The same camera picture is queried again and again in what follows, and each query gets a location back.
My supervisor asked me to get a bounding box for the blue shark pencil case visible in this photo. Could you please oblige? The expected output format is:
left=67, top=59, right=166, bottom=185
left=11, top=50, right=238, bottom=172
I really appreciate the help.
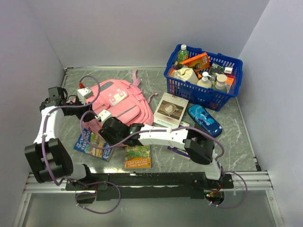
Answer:
left=187, top=105, right=223, bottom=138

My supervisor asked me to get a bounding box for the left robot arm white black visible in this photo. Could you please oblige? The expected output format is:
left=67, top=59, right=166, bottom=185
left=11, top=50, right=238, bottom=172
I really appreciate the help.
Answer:
left=25, top=87, right=94, bottom=190

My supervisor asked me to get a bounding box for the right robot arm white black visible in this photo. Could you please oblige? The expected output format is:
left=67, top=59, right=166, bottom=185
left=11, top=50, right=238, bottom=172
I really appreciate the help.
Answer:
left=80, top=111, right=224, bottom=188

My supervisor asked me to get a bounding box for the beige crumpled bag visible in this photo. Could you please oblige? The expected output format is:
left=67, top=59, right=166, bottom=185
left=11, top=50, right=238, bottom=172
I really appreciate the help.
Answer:
left=170, top=68, right=198, bottom=85

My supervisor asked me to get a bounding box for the blue treehouse book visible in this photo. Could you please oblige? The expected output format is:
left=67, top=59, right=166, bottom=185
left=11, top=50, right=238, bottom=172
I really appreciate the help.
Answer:
left=73, top=129, right=113, bottom=162

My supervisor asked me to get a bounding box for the orange treehouse book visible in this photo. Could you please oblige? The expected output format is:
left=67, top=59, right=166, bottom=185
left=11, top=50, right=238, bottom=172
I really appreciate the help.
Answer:
left=125, top=145, right=152, bottom=169

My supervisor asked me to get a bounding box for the white coffee cover book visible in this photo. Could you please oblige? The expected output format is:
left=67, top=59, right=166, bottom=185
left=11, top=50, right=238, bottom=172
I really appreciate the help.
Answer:
left=153, top=93, right=188, bottom=128

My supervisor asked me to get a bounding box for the purple book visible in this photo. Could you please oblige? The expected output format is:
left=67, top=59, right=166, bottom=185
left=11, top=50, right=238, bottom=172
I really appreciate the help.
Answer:
left=167, top=121, right=190, bottom=160

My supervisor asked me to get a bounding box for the green drink bottle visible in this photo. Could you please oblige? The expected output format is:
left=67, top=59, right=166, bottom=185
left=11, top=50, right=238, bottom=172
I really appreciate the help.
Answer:
left=178, top=44, right=189, bottom=62

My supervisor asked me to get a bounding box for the blue plastic basket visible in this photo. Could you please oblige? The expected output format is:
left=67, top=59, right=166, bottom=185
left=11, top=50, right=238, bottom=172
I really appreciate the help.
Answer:
left=164, top=44, right=243, bottom=111

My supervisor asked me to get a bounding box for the orange box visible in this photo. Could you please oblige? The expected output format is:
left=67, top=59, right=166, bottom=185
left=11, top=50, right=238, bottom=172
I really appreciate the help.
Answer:
left=181, top=52, right=210, bottom=72

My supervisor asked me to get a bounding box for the grey pump bottle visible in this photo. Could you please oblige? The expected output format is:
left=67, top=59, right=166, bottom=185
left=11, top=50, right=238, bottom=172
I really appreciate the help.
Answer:
left=212, top=73, right=227, bottom=93

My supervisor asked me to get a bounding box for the dark green packet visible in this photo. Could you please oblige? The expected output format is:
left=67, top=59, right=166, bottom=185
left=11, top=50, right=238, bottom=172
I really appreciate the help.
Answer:
left=209, top=62, right=224, bottom=76

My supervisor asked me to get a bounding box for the small orange packet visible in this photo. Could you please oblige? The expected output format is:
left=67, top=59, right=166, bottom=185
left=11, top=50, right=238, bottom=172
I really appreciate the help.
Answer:
left=225, top=77, right=235, bottom=92

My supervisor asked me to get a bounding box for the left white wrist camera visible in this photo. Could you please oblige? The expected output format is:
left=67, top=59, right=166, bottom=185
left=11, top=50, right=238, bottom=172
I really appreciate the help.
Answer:
left=77, top=83, right=93, bottom=105

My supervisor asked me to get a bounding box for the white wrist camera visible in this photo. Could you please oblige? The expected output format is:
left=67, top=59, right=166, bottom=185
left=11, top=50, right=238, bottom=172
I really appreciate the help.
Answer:
left=77, top=83, right=93, bottom=105
left=95, top=110, right=112, bottom=122

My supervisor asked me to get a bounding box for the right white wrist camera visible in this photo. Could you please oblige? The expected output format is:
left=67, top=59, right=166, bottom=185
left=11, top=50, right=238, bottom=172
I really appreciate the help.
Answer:
left=95, top=110, right=112, bottom=122

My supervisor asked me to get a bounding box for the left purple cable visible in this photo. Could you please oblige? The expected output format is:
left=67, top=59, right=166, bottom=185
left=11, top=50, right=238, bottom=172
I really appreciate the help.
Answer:
left=41, top=75, right=122, bottom=215

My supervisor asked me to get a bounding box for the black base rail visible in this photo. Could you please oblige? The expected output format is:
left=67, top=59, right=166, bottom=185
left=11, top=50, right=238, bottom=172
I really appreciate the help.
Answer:
left=65, top=172, right=234, bottom=201

